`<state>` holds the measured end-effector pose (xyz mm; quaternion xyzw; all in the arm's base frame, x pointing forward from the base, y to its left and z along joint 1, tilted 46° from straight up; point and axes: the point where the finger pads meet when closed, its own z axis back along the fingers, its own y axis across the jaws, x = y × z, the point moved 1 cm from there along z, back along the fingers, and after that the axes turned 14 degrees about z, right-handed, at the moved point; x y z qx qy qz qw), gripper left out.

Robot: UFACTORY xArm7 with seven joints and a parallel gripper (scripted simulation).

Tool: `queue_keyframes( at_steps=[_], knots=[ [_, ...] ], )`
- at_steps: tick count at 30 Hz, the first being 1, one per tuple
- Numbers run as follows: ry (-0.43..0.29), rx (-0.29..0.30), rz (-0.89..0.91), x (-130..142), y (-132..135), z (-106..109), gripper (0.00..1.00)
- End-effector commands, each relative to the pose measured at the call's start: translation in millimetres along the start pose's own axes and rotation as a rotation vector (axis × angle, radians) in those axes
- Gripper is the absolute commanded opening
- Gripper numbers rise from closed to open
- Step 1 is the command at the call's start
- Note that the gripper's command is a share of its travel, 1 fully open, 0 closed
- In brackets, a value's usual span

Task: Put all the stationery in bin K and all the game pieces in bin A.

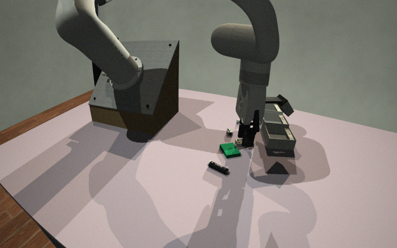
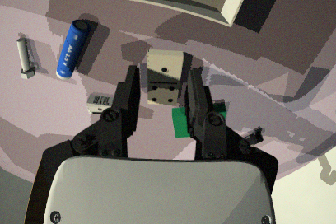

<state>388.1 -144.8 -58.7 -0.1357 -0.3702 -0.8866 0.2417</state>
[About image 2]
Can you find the beige domino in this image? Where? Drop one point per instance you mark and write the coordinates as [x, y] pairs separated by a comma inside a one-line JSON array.
[[163, 76]]

